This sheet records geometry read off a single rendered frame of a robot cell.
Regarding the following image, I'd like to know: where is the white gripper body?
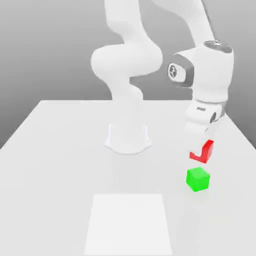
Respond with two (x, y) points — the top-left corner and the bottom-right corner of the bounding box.
(183, 121), (211, 142)

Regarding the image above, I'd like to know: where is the small red cube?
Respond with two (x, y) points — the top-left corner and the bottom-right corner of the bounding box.
(188, 139), (215, 165)

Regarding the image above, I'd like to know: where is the small green cube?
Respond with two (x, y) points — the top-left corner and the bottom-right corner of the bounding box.
(185, 166), (211, 193)

